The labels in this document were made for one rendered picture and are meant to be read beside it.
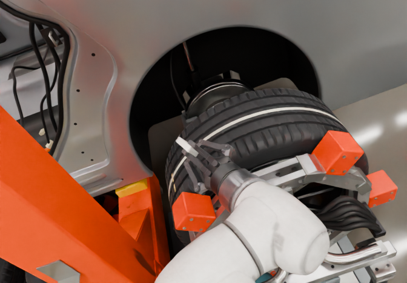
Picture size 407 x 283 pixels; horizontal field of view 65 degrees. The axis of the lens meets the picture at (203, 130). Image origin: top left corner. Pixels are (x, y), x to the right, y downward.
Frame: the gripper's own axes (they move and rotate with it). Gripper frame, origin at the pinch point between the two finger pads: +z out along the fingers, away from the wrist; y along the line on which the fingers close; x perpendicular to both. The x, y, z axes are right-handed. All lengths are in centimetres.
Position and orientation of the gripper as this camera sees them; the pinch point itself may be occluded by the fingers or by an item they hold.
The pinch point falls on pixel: (187, 146)
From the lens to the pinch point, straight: 79.6
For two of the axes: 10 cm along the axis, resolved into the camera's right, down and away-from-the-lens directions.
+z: -5.1, -3.6, 7.8
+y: 5.8, -8.2, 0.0
